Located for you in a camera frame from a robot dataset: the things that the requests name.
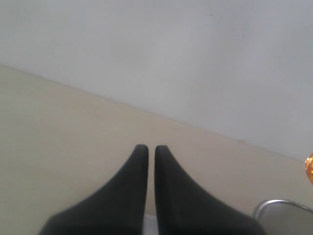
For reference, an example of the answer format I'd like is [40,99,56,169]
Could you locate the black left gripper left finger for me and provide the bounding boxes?
[40,144,149,235]

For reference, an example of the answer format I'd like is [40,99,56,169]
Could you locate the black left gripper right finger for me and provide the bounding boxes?
[154,145,266,235]

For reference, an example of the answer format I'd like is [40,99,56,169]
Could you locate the orange dish soap pump bottle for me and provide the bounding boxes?
[305,154,313,185]

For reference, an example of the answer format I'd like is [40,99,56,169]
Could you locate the steel mesh colander bowl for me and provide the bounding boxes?
[253,200,313,235]

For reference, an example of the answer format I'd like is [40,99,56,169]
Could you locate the white plastic tray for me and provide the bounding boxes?
[143,214,158,235]

